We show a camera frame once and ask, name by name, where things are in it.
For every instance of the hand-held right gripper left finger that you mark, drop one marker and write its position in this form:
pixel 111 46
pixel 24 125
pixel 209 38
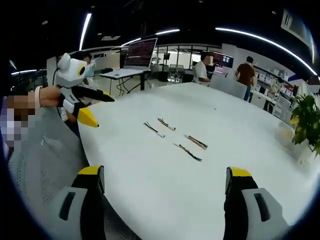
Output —
pixel 75 200

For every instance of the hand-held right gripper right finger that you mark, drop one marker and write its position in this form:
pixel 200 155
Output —
pixel 252 202

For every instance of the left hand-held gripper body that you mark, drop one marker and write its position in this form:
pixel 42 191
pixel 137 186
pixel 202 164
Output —
pixel 71 68

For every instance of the person's left hand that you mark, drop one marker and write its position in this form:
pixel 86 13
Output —
pixel 50 97

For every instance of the white folding table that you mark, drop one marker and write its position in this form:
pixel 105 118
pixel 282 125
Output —
pixel 125 73

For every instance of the short ceiling light strip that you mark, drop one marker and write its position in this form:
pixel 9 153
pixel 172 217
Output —
pixel 85 27

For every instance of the white wristband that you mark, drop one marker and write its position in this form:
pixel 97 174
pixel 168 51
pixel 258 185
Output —
pixel 37 97

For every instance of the grey mesh office chair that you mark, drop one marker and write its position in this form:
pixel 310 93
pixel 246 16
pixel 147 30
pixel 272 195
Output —
pixel 45 160

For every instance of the laptop on stand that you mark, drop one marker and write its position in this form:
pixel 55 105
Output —
pixel 140 53

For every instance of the green potted plant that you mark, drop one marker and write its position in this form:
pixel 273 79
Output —
pixel 306 117

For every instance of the grey chair backrest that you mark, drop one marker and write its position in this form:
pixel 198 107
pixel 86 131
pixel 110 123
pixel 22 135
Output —
pixel 228 86

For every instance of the shelf with white boxes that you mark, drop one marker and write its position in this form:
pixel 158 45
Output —
pixel 272 78

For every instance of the long ceiling light strip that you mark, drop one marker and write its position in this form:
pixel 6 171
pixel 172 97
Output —
pixel 265 40

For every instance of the ceiling air conditioner unit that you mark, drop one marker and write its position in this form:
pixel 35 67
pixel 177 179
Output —
pixel 296 23

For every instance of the red wall screen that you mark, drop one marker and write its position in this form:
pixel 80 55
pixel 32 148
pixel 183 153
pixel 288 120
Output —
pixel 223 60

